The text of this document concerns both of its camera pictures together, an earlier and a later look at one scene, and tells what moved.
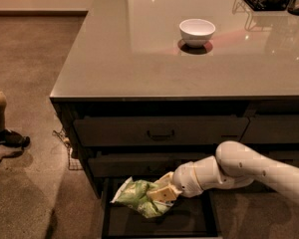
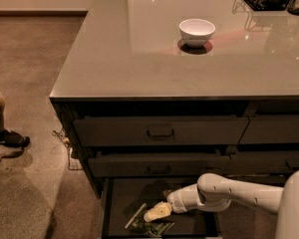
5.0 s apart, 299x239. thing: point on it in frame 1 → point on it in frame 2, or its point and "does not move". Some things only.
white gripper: (184, 179) → (178, 200)
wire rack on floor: (73, 163) does not move
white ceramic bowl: (196, 32) does not move
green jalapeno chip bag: (135, 195) → (155, 229)
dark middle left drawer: (138, 164) does not move
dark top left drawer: (159, 131) does not move
